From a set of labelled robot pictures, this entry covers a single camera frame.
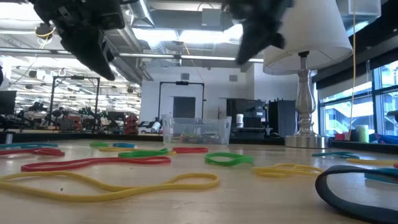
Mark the black monitor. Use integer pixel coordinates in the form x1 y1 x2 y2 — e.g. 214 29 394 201
0 90 17 116

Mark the dark shelf unit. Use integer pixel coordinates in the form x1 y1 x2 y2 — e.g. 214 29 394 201
226 98 268 131

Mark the silver ventilation duct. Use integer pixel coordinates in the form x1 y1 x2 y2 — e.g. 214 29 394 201
127 0 156 29

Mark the blue bag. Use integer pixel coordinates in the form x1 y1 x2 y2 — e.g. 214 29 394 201
369 133 398 144

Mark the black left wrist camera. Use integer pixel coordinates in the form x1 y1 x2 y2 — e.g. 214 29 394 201
104 11 126 31

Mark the long ceiling light tube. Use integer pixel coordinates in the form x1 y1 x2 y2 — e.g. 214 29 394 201
119 52 264 63

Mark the black aluminium frame rail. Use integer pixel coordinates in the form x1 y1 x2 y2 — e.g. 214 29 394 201
0 132 287 146

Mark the clear plastic bin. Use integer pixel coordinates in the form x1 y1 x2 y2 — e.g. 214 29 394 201
161 114 233 146

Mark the yellow rubber band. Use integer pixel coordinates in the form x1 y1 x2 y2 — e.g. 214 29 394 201
0 170 220 203
346 157 398 166
251 162 325 179
98 146 177 156

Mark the black metal frame rig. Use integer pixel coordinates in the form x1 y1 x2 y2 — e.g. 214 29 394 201
49 75 101 125
158 80 205 119

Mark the pale green cylinder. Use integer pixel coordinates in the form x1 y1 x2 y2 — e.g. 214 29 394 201
355 124 370 144

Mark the small black block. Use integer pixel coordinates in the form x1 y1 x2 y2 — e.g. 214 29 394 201
315 164 398 224

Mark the red stacked object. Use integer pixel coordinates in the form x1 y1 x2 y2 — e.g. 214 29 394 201
124 114 139 135

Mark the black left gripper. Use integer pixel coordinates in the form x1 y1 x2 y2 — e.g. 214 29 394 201
32 0 122 82

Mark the black cabinet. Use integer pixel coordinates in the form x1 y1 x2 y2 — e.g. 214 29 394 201
267 98 296 138

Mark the white table lamp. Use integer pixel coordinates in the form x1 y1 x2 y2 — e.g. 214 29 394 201
262 0 354 149

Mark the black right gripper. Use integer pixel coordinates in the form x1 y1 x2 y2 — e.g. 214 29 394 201
222 0 295 65

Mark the glass window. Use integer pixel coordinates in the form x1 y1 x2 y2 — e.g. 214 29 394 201
317 58 398 138

